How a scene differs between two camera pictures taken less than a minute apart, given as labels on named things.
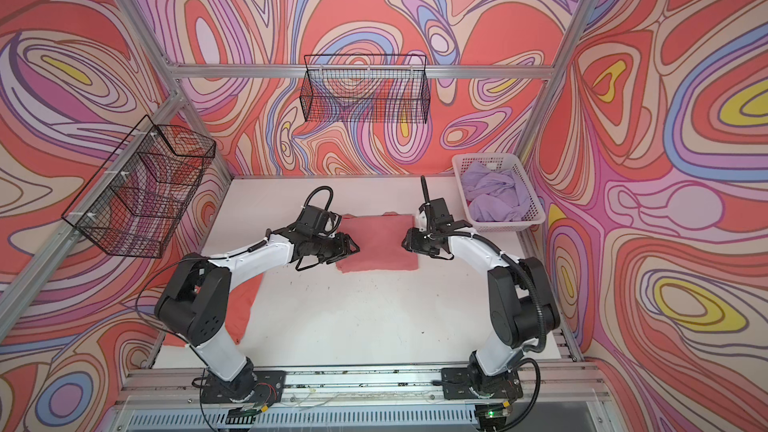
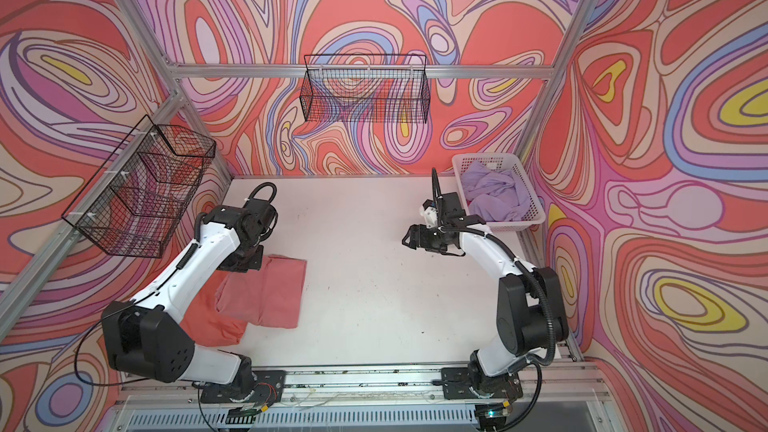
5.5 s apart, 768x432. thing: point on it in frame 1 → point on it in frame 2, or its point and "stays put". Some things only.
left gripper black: (345, 248) → (232, 266)
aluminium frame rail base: (568, 397) stays put
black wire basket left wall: (134, 202) stays put
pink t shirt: (380, 243) → (270, 296)
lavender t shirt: (496, 195) stays put
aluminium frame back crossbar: (363, 71) stays put
